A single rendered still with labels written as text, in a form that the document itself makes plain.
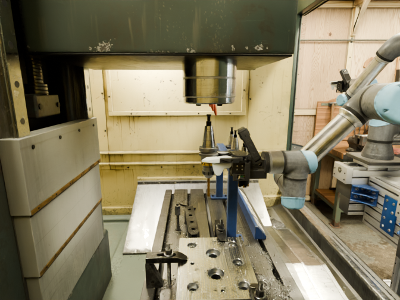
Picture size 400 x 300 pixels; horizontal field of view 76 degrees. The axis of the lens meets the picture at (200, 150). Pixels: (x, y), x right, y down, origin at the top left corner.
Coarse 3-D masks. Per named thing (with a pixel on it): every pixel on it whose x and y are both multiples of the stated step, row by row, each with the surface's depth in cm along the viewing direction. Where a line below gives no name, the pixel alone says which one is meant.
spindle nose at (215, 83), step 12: (192, 60) 69; (204, 60) 68; (216, 60) 68; (228, 60) 69; (192, 72) 70; (204, 72) 68; (216, 72) 68; (228, 72) 70; (192, 84) 71; (204, 84) 69; (216, 84) 69; (228, 84) 71; (192, 96) 71; (204, 96) 70; (216, 96) 70; (228, 96) 72
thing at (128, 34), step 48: (48, 0) 59; (96, 0) 59; (144, 0) 60; (192, 0) 60; (240, 0) 61; (288, 0) 61; (48, 48) 61; (96, 48) 62; (144, 48) 62; (192, 48) 63; (240, 48) 63; (288, 48) 64
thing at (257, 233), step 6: (240, 192) 146; (240, 198) 138; (240, 204) 138; (246, 204) 130; (246, 210) 124; (246, 216) 124; (252, 216) 117; (252, 222) 112; (252, 228) 113; (258, 228) 108; (252, 234) 113; (258, 234) 109; (264, 234) 109
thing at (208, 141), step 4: (204, 128) 80; (208, 128) 78; (212, 128) 79; (204, 132) 79; (208, 132) 79; (212, 132) 79; (204, 136) 79; (208, 136) 79; (212, 136) 79; (204, 140) 79; (208, 140) 79; (212, 140) 79; (204, 144) 79; (208, 144) 79; (212, 144) 79
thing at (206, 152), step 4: (200, 148) 80; (204, 148) 79; (208, 148) 79; (212, 148) 79; (216, 148) 79; (200, 152) 83; (204, 152) 79; (208, 152) 79; (212, 152) 79; (216, 152) 80; (204, 156) 79; (208, 156) 79; (212, 156) 79; (216, 156) 80
